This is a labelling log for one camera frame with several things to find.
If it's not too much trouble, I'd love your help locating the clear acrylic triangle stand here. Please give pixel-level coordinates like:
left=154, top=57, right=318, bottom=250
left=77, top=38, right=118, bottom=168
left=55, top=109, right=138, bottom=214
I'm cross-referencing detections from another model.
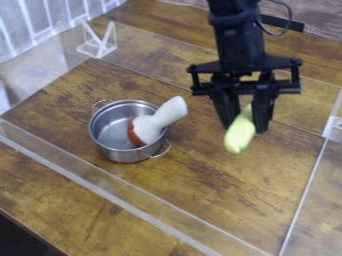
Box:
left=77, top=21, right=118, bottom=59

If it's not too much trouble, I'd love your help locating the white and red mushroom toy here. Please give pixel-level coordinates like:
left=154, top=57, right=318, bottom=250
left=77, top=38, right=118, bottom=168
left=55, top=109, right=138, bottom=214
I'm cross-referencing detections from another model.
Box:
left=127, top=96, right=189, bottom=147

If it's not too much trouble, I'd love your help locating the black cable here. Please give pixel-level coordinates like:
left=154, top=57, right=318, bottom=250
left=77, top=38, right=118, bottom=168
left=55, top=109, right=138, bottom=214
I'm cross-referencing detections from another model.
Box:
left=254, top=0, right=294, bottom=37

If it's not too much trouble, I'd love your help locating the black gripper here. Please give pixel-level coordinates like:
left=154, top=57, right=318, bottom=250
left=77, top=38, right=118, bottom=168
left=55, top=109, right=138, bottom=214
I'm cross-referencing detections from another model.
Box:
left=187, top=55, right=302, bottom=134

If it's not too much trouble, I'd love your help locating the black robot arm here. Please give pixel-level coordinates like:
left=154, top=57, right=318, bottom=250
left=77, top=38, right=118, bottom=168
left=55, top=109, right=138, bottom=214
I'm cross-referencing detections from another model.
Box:
left=187, top=0, right=302, bottom=133

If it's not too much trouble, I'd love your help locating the silver metal pot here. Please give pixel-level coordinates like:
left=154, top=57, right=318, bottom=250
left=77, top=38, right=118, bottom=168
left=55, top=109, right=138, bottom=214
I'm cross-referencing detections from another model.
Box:
left=89, top=99, right=171, bottom=164

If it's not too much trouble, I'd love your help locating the black strip on table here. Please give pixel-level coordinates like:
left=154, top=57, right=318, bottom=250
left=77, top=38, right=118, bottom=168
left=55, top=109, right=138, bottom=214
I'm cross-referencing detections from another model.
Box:
left=261, top=14, right=305, bottom=32

